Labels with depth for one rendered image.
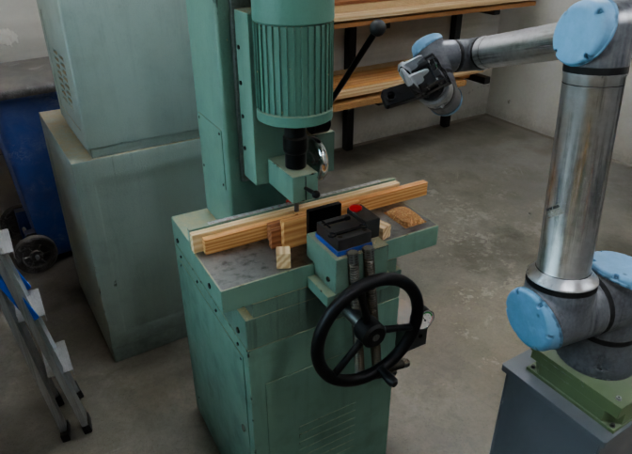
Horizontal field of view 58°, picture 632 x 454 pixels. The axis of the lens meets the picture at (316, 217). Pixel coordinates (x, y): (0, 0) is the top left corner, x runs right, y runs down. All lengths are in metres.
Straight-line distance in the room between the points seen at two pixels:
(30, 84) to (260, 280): 1.82
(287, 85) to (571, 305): 0.76
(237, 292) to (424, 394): 1.20
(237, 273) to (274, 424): 0.46
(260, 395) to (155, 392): 0.92
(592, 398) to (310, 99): 0.96
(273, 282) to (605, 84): 0.78
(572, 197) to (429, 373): 1.30
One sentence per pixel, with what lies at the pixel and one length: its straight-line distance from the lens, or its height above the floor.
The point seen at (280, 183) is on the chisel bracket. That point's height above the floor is 1.03.
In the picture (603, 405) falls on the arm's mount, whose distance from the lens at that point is 1.55.
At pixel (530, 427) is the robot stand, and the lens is 1.71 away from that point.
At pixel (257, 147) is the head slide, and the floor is 1.11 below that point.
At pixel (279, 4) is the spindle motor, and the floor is 1.46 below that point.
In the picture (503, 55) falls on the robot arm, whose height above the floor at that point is 1.29.
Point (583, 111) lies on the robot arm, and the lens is 1.21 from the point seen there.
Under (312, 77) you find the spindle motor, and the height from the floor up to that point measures 1.31.
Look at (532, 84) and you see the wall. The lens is 5.02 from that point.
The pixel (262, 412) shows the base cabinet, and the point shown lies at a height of 0.50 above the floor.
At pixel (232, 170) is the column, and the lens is 1.53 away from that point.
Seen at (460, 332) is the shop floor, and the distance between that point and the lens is 2.61.
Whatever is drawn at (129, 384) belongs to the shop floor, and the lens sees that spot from 2.41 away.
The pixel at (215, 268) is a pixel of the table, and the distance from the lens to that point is 1.32.
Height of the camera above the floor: 1.62
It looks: 28 degrees down
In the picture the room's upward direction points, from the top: straight up
